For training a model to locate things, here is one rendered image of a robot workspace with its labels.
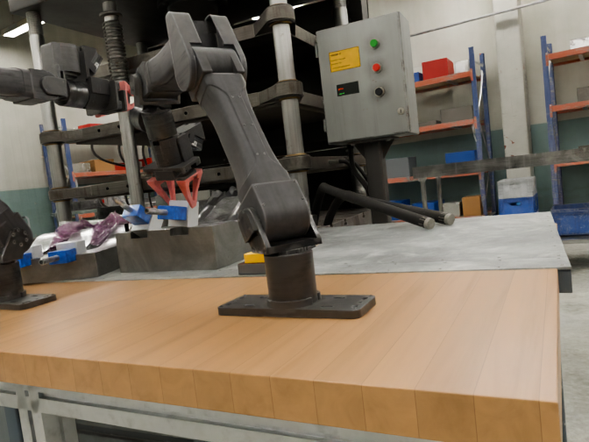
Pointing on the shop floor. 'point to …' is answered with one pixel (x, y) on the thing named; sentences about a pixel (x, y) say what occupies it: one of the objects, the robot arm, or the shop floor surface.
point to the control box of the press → (368, 93)
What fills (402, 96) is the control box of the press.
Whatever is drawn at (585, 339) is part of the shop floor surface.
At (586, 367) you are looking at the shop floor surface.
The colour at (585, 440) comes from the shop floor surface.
